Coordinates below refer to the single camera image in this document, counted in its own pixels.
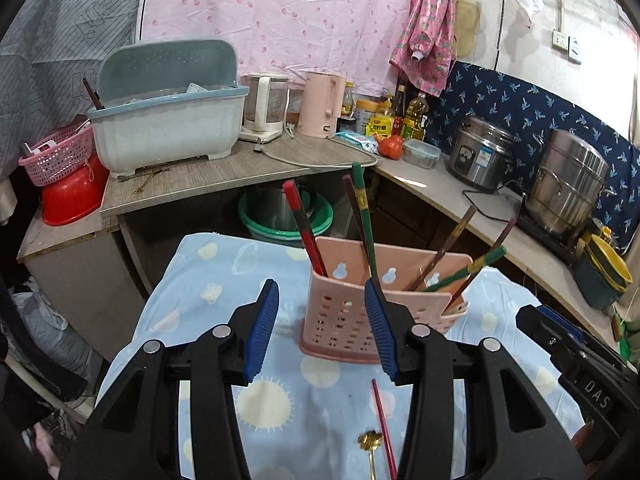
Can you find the dark red chopstick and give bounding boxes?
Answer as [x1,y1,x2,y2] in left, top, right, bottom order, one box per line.
[444,216,518,315]

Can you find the brown chopstick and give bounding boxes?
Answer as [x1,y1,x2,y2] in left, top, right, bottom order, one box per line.
[406,205,477,292]

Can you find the green gold-banded chopstick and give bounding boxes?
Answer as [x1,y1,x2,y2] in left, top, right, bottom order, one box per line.
[426,245,506,292]

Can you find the dark maroon chopstick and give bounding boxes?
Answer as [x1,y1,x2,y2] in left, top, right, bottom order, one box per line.
[342,174,366,243]

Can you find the person's right hand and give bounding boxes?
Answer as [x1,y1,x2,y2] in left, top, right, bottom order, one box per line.
[570,420,601,467]

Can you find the pink perforated utensil holder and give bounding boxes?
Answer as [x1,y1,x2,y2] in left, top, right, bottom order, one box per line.
[299,236,469,364]

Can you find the blue polka dot tablecloth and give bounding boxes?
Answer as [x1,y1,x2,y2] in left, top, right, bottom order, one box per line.
[98,233,584,479]

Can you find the stacked yellow teal bowls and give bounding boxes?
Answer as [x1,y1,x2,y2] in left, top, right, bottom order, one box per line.
[574,235,632,311]

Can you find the green plastic basin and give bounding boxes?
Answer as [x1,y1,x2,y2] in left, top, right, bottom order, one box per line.
[238,186,334,248]

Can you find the bright red chopstick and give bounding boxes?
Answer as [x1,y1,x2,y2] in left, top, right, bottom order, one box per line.
[371,378,397,480]

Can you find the gold flower spoon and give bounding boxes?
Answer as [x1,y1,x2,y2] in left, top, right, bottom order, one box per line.
[358,429,383,480]

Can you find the black induction cooktop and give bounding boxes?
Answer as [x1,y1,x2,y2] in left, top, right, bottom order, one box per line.
[516,212,577,266]

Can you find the clear food container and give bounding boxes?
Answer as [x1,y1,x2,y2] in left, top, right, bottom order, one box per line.
[402,139,442,169]

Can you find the red tomato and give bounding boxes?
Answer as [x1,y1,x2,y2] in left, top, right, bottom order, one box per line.
[378,134,404,160]

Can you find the silver rice cooker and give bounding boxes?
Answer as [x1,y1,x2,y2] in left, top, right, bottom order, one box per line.
[446,116,515,193]

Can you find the cooking oil bottle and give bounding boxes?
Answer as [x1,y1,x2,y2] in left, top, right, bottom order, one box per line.
[401,91,430,141]

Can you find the yellow seasoning packet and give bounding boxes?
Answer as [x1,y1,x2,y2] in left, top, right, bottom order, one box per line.
[366,115,395,141]

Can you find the stainless steel steamer pot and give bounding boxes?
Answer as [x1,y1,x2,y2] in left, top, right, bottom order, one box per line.
[525,129,617,240]

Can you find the red plastic basin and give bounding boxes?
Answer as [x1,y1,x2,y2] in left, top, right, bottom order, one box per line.
[41,154,110,226]

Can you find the dark soy sauce bottle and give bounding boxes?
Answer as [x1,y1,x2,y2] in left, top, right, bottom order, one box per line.
[392,78,406,136]

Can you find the pink electric kettle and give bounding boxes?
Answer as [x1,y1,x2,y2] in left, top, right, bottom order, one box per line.
[296,72,346,139]

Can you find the teal white dish rack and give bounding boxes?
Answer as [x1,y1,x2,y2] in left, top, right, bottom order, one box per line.
[88,39,248,178]

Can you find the navy floral backsplash cloth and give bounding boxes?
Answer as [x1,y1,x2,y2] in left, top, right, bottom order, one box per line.
[425,62,639,250]

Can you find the pink plastic basket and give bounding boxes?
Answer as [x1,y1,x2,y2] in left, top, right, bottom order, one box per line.
[17,120,94,188]

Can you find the pink floral apron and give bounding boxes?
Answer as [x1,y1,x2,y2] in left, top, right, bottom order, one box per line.
[390,0,458,96]

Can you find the pink dotted curtain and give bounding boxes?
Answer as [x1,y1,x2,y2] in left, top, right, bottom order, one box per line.
[136,0,410,96]

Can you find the grey striped curtain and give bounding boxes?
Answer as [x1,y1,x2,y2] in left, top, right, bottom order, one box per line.
[1,0,140,177]

